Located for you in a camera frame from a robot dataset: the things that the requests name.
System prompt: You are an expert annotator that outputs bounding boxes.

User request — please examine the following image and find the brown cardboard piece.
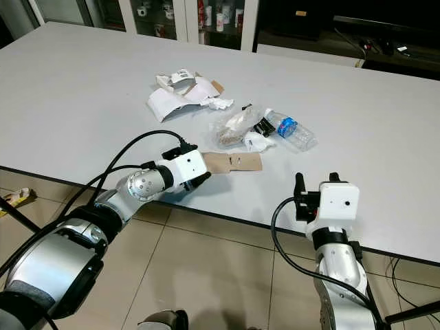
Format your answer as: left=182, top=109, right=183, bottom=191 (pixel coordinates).
left=203, top=151, right=263, bottom=173

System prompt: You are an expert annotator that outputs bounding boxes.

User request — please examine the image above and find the clear plastic bag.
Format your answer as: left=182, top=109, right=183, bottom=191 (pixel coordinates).
left=212, top=107, right=269, bottom=149

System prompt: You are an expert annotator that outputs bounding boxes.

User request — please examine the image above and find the white torn cardboard packaging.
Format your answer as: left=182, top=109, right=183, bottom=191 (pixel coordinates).
left=146, top=77, right=226, bottom=123

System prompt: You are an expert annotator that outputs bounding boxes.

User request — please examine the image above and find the clear bottle with blue label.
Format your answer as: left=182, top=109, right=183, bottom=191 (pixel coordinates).
left=267, top=110, right=318, bottom=151

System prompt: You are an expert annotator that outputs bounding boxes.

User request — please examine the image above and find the crumpled white tissue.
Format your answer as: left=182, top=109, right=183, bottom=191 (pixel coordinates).
left=244, top=132, right=277, bottom=152
left=206, top=98, right=234, bottom=111

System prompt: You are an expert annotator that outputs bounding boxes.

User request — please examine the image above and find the yellow white snack packet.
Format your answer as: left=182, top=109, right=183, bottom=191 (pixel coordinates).
left=3, top=187, right=36, bottom=207

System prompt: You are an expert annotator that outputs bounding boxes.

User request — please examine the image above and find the small white labelled box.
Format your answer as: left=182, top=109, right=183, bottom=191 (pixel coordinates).
left=155, top=69, right=197, bottom=90

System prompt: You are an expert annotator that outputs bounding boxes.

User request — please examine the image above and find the black tripod leg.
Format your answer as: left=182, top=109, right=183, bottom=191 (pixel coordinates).
left=0, top=199, right=42, bottom=238

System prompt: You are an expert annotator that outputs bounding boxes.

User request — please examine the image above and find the grey robot left foot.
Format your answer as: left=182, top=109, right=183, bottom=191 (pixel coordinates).
left=141, top=309, right=190, bottom=330

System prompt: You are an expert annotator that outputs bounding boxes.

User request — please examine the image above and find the black television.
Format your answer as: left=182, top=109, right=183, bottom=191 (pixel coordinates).
left=333, top=15, right=440, bottom=49

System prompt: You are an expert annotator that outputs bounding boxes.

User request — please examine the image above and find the white glass door cabinet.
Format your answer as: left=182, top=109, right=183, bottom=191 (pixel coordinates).
left=34, top=0, right=256, bottom=52

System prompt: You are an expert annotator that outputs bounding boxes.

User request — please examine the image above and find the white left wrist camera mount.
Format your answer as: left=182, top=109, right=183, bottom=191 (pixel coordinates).
left=164, top=149, right=211, bottom=192

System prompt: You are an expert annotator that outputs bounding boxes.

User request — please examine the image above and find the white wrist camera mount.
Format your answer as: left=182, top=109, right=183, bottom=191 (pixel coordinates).
left=306, top=180, right=362, bottom=234
left=164, top=149, right=211, bottom=192

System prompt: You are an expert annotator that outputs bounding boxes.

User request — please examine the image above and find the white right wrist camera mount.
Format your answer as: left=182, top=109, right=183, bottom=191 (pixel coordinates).
left=306, top=180, right=362, bottom=234

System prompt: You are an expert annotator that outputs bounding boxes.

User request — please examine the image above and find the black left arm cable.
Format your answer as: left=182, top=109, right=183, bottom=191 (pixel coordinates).
left=93, top=129, right=197, bottom=221

